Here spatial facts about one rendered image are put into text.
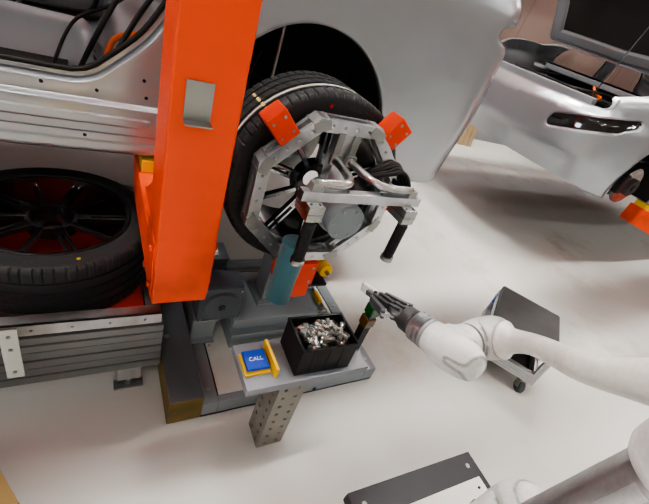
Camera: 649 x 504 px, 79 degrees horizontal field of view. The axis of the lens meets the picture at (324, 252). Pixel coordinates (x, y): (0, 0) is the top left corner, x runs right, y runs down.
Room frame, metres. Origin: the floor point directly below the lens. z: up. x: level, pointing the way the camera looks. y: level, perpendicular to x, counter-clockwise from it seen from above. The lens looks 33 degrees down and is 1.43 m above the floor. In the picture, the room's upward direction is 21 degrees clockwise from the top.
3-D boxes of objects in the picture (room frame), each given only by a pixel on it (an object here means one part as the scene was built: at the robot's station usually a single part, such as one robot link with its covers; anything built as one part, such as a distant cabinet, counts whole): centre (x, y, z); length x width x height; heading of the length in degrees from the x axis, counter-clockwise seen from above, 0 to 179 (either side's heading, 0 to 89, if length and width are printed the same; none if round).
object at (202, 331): (1.26, 0.42, 0.26); 0.42 x 0.18 x 0.35; 37
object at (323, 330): (0.91, -0.09, 0.51); 0.20 x 0.14 x 0.13; 126
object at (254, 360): (0.79, 0.08, 0.47); 0.07 x 0.07 x 0.02; 37
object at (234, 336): (1.40, 0.14, 0.13); 0.50 x 0.36 x 0.10; 127
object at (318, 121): (1.24, 0.07, 0.85); 0.54 x 0.07 x 0.54; 127
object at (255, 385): (0.89, -0.06, 0.44); 0.43 x 0.17 x 0.03; 127
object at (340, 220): (1.18, 0.03, 0.85); 0.21 x 0.14 x 0.14; 37
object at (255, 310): (1.38, 0.17, 0.32); 0.40 x 0.30 x 0.28; 127
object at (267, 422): (0.87, -0.04, 0.21); 0.10 x 0.10 x 0.42; 37
